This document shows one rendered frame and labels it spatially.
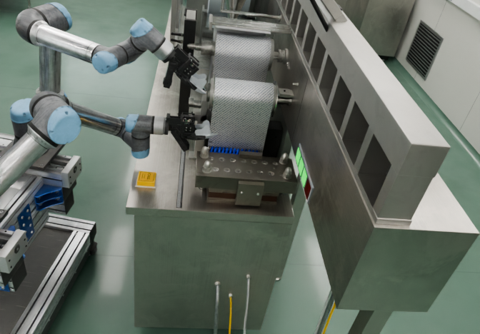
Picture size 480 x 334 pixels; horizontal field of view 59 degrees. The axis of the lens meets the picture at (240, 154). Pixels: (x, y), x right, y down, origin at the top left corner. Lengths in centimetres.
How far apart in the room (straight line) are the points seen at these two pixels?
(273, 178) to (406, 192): 82
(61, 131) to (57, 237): 115
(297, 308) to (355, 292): 146
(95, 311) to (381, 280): 170
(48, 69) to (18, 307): 110
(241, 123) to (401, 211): 92
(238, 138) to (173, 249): 54
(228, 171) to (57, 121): 65
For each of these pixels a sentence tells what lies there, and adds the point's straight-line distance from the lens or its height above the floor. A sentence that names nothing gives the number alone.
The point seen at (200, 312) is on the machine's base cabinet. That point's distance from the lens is 219.
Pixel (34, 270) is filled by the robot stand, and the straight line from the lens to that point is 244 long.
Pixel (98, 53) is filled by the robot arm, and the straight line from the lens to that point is 156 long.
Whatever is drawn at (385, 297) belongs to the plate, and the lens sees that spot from 119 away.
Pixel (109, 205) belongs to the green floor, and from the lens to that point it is 302.
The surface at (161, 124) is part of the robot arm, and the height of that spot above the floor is 114.
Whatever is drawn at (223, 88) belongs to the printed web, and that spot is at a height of 130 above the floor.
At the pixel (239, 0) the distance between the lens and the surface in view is 229.
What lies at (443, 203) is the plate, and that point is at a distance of 114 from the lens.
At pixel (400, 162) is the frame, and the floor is 160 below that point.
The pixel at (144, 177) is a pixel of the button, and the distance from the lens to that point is 178.
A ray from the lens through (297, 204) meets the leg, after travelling 223.
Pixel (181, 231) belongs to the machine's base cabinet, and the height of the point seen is 78.
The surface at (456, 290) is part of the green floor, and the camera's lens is 314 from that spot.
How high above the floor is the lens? 206
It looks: 35 degrees down
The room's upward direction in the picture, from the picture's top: 10 degrees clockwise
